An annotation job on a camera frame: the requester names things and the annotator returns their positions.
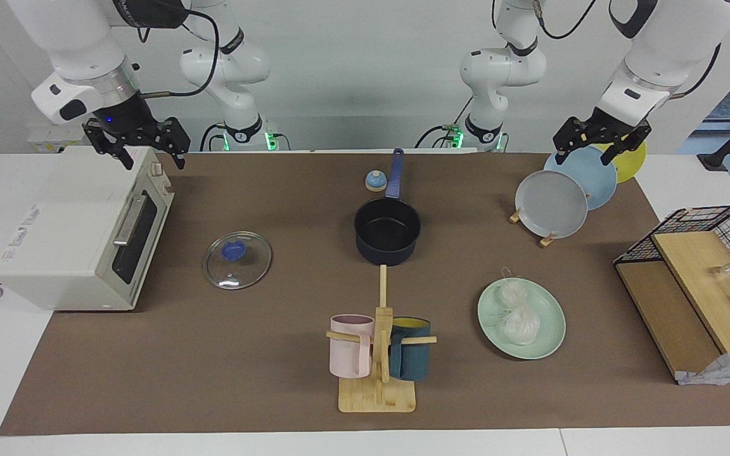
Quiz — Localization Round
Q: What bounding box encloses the black base cable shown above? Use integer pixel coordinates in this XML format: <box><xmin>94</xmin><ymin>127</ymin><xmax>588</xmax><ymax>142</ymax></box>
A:
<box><xmin>414</xmin><ymin>95</ymin><xmax>473</xmax><ymax>149</ymax></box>
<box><xmin>199</xmin><ymin>123</ymin><xmax>226</xmax><ymax>153</ymax></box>

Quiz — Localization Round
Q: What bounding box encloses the dark wooden board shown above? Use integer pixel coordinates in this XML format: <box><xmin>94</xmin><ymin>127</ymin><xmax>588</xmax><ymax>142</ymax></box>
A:
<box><xmin>615</xmin><ymin>261</ymin><xmax>724</xmax><ymax>381</ymax></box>

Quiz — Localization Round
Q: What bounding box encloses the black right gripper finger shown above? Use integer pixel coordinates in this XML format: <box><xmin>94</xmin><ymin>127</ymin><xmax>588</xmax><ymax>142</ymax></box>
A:
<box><xmin>163</xmin><ymin>118</ymin><xmax>191</xmax><ymax>170</ymax></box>
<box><xmin>89</xmin><ymin>132</ymin><xmax>135</xmax><ymax>170</ymax></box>

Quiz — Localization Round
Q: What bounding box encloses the pink mug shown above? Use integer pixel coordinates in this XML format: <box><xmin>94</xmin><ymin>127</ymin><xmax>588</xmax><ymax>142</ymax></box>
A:
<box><xmin>330</xmin><ymin>314</ymin><xmax>375</xmax><ymax>379</ymax></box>

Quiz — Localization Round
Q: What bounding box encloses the wooden mug tree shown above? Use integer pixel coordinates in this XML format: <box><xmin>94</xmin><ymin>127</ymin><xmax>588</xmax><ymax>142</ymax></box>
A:
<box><xmin>326</xmin><ymin>265</ymin><xmax>437</xmax><ymax>414</ymax></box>

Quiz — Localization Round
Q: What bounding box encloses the teal mug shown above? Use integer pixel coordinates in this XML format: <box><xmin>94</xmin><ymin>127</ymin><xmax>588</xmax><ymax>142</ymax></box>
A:
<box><xmin>388</xmin><ymin>317</ymin><xmax>432</xmax><ymax>382</ymax></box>

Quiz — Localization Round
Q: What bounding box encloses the white power strip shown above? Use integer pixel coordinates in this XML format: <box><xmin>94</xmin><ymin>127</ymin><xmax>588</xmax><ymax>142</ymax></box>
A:
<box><xmin>27</xmin><ymin>123</ymin><xmax>90</xmax><ymax>154</ymax></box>

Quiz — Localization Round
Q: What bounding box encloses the black left base cable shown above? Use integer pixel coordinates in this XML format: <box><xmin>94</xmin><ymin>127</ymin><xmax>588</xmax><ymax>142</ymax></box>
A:
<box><xmin>414</xmin><ymin>95</ymin><xmax>473</xmax><ymax>149</ymax></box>

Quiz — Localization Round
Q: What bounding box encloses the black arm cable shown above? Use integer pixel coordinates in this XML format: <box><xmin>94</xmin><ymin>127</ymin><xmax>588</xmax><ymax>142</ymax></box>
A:
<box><xmin>140</xmin><ymin>8</ymin><xmax>221</xmax><ymax>99</ymax></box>
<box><xmin>530</xmin><ymin>0</ymin><xmax>724</xmax><ymax>102</ymax></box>

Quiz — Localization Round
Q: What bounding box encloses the light blue plate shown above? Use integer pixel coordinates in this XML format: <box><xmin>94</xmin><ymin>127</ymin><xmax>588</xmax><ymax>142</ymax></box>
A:
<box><xmin>543</xmin><ymin>146</ymin><xmax>618</xmax><ymax>211</ymax></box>

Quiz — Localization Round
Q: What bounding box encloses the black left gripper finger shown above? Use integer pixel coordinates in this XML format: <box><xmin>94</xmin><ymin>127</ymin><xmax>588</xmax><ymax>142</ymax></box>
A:
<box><xmin>603</xmin><ymin>124</ymin><xmax>652</xmax><ymax>167</ymax></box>
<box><xmin>553</xmin><ymin>117</ymin><xmax>584</xmax><ymax>167</ymax></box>

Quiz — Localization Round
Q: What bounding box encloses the dark blue saucepan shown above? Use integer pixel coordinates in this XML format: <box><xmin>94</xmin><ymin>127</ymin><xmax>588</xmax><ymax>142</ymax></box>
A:
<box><xmin>354</xmin><ymin>148</ymin><xmax>421</xmax><ymax>267</ymax></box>

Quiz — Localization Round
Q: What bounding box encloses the white toaster oven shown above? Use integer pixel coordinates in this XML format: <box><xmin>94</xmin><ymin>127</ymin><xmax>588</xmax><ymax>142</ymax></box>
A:
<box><xmin>0</xmin><ymin>146</ymin><xmax>176</xmax><ymax>312</ymax></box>

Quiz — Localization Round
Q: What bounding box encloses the black wire basket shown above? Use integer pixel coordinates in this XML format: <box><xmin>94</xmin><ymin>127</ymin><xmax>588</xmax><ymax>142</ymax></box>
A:
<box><xmin>613</xmin><ymin>205</ymin><xmax>730</xmax><ymax>292</ymax></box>

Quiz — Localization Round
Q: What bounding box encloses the black right base cable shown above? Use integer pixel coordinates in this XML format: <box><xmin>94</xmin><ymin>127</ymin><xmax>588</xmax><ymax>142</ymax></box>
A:
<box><xmin>199</xmin><ymin>123</ymin><xmax>226</xmax><ymax>153</ymax></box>

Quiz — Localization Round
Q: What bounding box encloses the brown table mat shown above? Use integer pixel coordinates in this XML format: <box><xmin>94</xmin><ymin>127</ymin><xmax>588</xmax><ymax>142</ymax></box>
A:
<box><xmin>0</xmin><ymin>152</ymin><xmax>730</xmax><ymax>436</ymax></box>

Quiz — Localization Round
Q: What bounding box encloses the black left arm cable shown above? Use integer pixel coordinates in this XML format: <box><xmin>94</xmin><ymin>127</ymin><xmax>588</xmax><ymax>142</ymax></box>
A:
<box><xmin>530</xmin><ymin>0</ymin><xmax>724</xmax><ymax>102</ymax></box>

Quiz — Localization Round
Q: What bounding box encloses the yellow plate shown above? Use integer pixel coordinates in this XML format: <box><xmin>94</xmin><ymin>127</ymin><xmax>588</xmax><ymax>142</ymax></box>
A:
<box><xmin>590</xmin><ymin>139</ymin><xmax>647</xmax><ymax>184</ymax></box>

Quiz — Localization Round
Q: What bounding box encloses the grey plate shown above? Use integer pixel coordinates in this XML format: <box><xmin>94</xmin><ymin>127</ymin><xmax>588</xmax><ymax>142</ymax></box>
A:
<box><xmin>515</xmin><ymin>170</ymin><xmax>589</xmax><ymax>239</ymax></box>

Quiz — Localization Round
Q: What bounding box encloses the mint green plate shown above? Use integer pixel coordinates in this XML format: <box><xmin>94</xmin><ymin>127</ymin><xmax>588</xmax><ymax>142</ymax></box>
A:
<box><xmin>477</xmin><ymin>277</ymin><xmax>567</xmax><ymax>360</ymax></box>

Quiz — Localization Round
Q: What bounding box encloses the white vermicelli bundle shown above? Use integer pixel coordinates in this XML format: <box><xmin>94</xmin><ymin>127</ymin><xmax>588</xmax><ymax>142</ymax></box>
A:
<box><xmin>495</xmin><ymin>267</ymin><xmax>541</xmax><ymax>346</ymax></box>

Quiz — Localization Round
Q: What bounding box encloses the wooden plate rack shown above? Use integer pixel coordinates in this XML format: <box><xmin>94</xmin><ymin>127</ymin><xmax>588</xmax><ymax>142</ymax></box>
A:
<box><xmin>509</xmin><ymin>203</ymin><xmax>557</xmax><ymax>248</ymax></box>

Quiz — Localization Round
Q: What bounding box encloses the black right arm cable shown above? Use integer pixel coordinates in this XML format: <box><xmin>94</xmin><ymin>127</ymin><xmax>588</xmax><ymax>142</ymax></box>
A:
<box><xmin>140</xmin><ymin>8</ymin><xmax>221</xmax><ymax>99</ymax></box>

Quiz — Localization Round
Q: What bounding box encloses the glass lid with blue knob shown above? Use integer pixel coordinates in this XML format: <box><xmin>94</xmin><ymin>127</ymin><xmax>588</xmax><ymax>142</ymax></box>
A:
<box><xmin>203</xmin><ymin>231</ymin><xmax>273</xmax><ymax>291</ymax></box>

